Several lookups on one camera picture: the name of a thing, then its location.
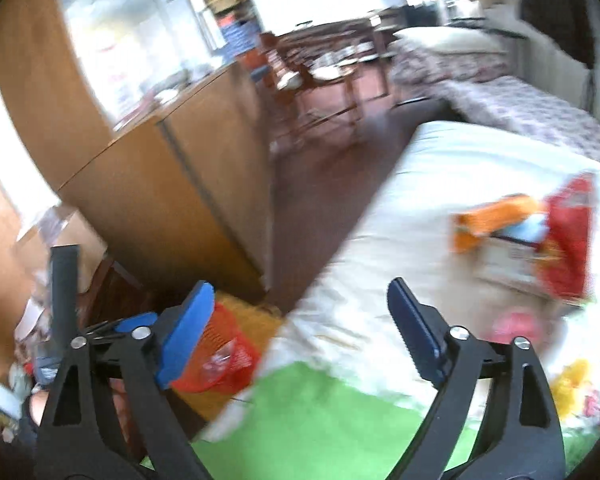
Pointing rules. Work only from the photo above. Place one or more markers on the wooden dining table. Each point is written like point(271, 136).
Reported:
point(330, 35)

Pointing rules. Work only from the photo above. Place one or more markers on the small cardboard carton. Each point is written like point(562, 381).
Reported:
point(510, 265)

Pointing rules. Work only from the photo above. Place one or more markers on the clear plastic wrapper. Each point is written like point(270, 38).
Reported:
point(220, 357)

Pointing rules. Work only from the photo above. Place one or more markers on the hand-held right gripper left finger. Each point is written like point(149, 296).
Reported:
point(187, 335)

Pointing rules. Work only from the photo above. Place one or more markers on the floral covered bed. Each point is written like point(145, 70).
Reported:
point(505, 90)

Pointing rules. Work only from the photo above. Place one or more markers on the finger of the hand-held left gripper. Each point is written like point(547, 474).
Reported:
point(137, 321)

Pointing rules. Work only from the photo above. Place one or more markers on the red snack packet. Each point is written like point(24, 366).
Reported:
point(570, 240)

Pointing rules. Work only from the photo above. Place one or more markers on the orange snack packet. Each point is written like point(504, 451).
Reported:
point(495, 220)

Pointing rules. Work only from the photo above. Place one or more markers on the printed blanket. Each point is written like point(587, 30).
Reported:
point(380, 240)

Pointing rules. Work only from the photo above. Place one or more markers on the white pillow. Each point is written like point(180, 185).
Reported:
point(445, 40)

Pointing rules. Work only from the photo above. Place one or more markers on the dark wooden nightstand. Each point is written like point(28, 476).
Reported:
point(112, 285)

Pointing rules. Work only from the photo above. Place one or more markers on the red plastic basket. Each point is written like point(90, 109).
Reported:
point(220, 330)

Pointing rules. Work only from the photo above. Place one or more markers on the bookshelf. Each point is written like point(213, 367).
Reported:
point(230, 15)

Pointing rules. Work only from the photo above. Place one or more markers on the wooden cabinet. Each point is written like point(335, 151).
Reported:
point(180, 170)

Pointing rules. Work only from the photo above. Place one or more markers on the dark hanging garment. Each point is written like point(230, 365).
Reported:
point(555, 10)

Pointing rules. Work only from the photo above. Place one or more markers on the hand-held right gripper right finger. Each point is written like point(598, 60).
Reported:
point(415, 335)

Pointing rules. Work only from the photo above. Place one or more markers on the brown cardboard box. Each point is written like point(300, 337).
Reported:
point(65, 235)

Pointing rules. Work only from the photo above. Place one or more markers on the pink wrapper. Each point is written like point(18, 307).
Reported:
point(515, 327)

